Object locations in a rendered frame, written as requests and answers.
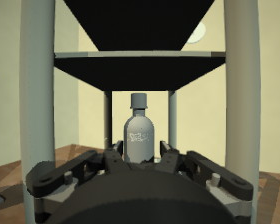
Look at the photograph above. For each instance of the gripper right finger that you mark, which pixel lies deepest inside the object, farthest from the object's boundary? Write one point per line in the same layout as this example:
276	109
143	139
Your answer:
233	191

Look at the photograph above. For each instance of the grey metal shelving unit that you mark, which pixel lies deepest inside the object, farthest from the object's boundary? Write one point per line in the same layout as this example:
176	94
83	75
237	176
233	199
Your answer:
139	46

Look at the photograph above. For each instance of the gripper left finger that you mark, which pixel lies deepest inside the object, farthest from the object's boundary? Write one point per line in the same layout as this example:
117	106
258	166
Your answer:
50	190

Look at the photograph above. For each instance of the grey bottle with cap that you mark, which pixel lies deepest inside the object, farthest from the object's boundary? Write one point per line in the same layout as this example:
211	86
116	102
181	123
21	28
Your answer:
139	132

